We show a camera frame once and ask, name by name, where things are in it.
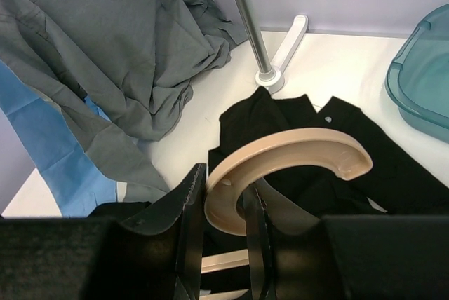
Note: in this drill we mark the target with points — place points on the grey shirt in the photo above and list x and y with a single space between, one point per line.
118 70

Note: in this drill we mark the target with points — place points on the black shirt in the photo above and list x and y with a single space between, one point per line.
379 257

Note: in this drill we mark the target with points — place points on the teal plastic basin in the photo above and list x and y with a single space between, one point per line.
417 78

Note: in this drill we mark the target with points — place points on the white and metal clothes rack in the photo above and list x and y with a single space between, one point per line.
271 71

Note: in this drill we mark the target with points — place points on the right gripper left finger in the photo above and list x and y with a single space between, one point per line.
154 254

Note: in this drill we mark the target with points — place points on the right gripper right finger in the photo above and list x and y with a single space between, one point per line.
290 252

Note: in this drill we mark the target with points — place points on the blue shirt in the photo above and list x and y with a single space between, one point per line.
78 187

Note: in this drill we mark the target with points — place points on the beige plastic hanger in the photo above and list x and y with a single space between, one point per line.
325 148

